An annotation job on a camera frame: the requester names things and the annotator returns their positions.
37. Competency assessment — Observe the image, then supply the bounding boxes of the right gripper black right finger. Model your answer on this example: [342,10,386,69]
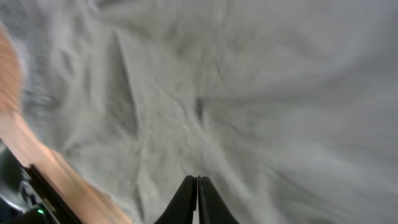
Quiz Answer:
[197,176,239,224]

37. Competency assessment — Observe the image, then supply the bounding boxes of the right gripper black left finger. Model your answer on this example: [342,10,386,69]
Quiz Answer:
[154,175,197,224]

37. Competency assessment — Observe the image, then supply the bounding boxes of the grey shorts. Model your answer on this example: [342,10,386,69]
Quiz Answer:
[1,1,397,223]

